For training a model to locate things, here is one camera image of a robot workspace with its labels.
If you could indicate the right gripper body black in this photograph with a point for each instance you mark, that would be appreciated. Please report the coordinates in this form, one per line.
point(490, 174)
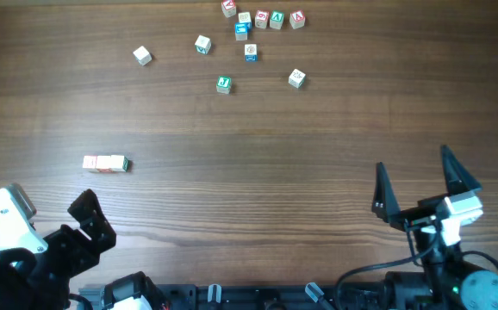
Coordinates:
point(424, 213)

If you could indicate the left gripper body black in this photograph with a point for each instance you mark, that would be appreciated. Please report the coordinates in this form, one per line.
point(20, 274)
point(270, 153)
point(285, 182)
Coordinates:
point(71, 243)

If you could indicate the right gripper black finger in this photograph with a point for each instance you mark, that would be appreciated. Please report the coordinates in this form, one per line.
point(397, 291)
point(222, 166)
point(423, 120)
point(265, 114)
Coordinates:
point(384, 204)
point(458, 180)

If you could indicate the wooden block red side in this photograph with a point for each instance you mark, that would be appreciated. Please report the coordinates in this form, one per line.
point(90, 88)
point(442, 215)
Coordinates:
point(89, 163)

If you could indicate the plain wooden block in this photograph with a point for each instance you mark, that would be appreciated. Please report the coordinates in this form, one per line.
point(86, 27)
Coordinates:
point(142, 55)
point(103, 164)

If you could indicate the wooden block faint picture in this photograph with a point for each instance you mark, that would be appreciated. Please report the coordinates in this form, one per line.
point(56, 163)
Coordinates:
point(118, 163)

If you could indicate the wooden block circle picture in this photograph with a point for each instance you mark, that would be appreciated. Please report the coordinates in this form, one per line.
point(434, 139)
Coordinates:
point(224, 84)

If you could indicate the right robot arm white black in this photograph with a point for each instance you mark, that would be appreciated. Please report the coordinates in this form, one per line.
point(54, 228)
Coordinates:
point(445, 280)

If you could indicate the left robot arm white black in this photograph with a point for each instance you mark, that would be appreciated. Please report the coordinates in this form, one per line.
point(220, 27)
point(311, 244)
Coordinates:
point(136, 291)

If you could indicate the wooden block star picture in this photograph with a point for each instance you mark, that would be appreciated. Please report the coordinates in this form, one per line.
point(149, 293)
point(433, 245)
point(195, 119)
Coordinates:
point(297, 78)

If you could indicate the wooden block blue side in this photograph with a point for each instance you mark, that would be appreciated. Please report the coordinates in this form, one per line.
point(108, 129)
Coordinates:
point(251, 52)

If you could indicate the red letter A block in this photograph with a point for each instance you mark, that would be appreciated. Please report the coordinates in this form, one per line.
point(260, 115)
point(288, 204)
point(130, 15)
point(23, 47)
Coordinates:
point(297, 19)

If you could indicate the wooden block green side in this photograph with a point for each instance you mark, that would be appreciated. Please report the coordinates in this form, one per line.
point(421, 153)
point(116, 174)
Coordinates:
point(203, 44)

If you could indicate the green letter A block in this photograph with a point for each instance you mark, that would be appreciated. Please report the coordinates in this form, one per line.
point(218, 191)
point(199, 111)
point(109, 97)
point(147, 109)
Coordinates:
point(276, 19)

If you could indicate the red number nine block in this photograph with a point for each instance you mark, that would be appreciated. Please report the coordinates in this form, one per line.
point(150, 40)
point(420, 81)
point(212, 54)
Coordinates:
point(262, 19)

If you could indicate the blue top wooden block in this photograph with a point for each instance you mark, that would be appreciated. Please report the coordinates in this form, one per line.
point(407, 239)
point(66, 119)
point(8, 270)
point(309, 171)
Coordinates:
point(241, 31)

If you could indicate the plain top block on blue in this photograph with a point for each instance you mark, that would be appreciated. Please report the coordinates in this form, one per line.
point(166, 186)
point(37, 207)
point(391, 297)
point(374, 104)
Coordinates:
point(245, 17)

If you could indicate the red letter block top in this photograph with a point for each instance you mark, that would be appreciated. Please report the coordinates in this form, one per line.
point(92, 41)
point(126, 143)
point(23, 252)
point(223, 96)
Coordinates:
point(229, 8)

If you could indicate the black mounting rail base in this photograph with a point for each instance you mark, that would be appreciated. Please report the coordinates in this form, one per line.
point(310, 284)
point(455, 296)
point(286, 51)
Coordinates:
point(354, 295)

